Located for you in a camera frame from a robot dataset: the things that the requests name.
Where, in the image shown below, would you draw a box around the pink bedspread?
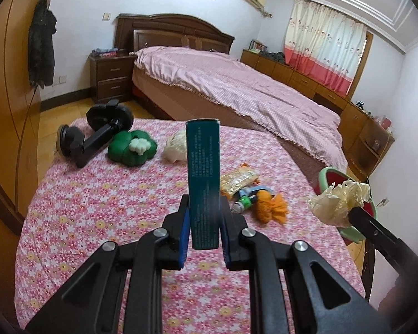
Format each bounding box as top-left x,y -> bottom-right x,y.
134,46 -> 349,171

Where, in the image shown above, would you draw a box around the colourful upright box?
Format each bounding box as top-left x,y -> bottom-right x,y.
249,39 -> 268,54

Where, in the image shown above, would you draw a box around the long wooden low cabinet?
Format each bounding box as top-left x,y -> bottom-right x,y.
241,49 -> 395,183

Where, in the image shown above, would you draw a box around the pink floral tablecloth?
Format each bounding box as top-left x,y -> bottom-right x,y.
16,116 -> 366,334

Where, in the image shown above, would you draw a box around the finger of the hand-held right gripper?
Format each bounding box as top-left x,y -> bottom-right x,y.
347,206 -> 418,281

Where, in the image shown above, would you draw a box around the teal cardboard box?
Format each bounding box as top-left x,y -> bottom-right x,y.
185,119 -> 221,250

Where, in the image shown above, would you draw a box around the wooden wardrobe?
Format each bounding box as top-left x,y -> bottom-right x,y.
0,0 -> 61,237

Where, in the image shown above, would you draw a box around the black jacket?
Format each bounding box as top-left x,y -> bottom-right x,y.
28,0 -> 57,89

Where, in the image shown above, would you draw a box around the white and pink curtain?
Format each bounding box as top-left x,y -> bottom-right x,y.
284,0 -> 367,95

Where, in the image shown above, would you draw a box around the bed with pink cover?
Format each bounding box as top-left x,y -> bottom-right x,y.
114,13 -> 335,168

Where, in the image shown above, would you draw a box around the green flower-shaped cushion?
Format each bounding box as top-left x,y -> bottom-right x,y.
108,129 -> 158,166

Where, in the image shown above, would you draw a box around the small blue green bottle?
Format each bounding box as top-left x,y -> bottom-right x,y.
230,186 -> 276,213

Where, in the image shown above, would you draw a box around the red bin with green rim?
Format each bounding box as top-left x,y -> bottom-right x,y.
317,167 -> 378,244

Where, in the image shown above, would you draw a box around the black suction phone holder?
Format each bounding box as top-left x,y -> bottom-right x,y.
57,99 -> 135,168

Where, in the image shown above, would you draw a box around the crumpled white tissue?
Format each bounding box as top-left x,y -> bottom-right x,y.
164,131 -> 189,163

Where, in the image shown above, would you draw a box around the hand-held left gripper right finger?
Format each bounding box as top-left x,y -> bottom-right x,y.
218,195 -> 392,334

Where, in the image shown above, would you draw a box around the small dark red items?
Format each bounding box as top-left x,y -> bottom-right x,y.
91,47 -> 120,58

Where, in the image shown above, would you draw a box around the dark wooden nightstand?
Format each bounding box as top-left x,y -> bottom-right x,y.
88,54 -> 138,103

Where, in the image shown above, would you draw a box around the orange-ended snack packet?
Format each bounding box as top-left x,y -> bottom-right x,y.
220,166 -> 262,196

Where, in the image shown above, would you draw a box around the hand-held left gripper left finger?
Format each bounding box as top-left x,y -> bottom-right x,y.
24,195 -> 192,334

